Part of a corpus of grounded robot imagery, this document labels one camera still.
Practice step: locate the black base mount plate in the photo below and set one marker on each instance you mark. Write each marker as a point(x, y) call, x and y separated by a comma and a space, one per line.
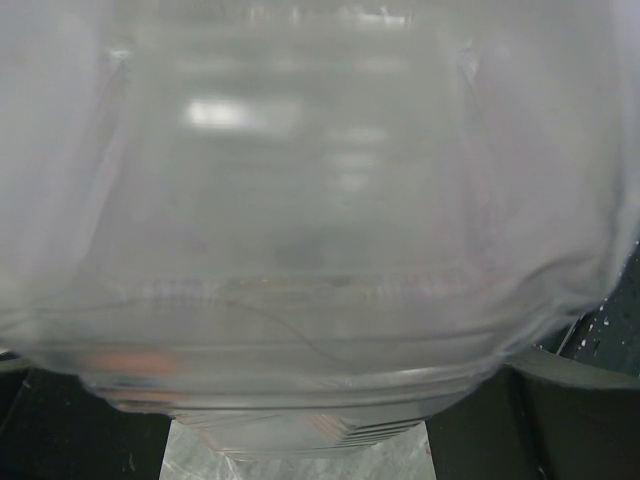
point(607, 337)

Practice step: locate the clear bottle yellow label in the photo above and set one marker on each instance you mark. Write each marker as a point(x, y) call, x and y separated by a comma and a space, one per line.
point(299, 227)

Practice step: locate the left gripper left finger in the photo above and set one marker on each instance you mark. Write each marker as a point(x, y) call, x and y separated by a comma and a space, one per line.
point(52, 428)

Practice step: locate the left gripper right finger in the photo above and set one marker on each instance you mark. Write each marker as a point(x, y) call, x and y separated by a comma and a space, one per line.
point(541, 417)

